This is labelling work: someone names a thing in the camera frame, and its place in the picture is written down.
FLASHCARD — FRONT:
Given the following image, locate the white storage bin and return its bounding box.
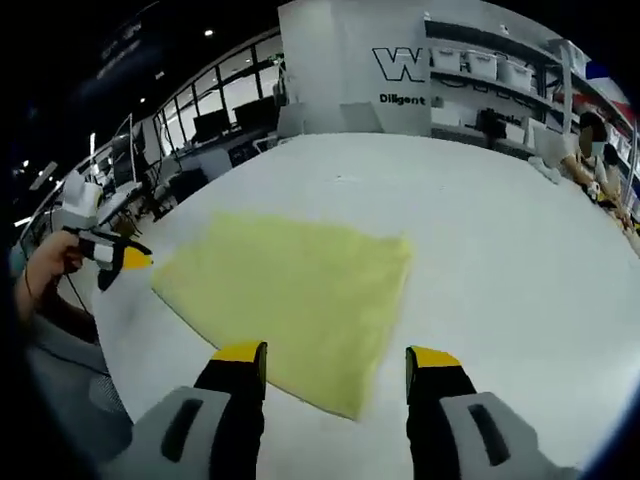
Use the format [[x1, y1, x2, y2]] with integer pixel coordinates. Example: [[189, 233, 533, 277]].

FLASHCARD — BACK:
[[502, 58, 537, 92], [432, 47, 469, 72], [467, 49, 502, 77]]

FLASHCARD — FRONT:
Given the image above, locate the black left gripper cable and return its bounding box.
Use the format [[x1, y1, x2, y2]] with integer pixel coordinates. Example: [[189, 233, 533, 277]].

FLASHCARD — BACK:
[[59, 269, 97, 319]]

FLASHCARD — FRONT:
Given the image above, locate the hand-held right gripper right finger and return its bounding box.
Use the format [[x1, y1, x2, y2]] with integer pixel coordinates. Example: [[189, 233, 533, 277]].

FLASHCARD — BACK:
[[404, 345, 577, 480]]

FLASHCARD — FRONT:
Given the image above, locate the large dark monitor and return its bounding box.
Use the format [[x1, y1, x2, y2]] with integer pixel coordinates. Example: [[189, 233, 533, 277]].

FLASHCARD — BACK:
[[111, 133, 147, 187]]

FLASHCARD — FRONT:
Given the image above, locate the white crumpled cloth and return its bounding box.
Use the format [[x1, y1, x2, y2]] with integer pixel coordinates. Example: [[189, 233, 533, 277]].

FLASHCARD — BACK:
[[528, 155, 562, 185]]

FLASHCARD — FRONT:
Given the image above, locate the red blue banner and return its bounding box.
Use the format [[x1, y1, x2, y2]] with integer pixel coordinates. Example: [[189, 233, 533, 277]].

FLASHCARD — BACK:
[[584, 59, 634, 109]]

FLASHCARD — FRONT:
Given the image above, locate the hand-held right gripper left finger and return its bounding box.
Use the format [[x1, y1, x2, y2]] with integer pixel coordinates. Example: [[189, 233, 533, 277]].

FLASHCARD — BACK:
[[102, 341, 269, 480]]

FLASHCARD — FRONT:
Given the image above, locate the grey metal storage shelf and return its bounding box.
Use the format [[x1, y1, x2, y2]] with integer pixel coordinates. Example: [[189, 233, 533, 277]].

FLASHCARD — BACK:
[[424, 12, 592, 151]]

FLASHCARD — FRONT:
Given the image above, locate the white chair back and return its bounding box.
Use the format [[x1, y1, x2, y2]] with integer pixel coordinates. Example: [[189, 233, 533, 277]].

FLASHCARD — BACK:
[[529, 119, 567, 167]]

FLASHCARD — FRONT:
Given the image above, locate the black computer monitor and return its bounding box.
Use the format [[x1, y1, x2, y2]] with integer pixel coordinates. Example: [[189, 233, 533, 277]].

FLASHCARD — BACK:
[[233, 97, 279, 133], [193, 108, 232, 144]]

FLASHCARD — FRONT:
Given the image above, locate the dark hanging banner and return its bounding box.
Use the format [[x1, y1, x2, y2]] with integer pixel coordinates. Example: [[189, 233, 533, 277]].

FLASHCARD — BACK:
[[93, 33, 147, 77]]

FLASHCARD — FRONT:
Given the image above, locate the grey mesh office chair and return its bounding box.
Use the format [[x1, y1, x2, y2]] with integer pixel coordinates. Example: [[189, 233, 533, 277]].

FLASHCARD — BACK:
[[24, 314, 135, 469]]

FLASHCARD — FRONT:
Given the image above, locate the black device on stand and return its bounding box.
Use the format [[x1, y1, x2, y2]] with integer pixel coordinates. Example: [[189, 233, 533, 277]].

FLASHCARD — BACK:
[[477, 108, 507, 150]]

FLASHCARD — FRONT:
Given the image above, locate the person's left hand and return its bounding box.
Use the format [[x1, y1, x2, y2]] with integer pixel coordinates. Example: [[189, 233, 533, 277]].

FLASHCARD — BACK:
[[25, 231, 85, 302]]

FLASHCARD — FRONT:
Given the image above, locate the yellow blue black garment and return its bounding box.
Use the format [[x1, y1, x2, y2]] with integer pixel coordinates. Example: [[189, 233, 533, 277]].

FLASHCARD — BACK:
[[150, 210, 415, 422]]

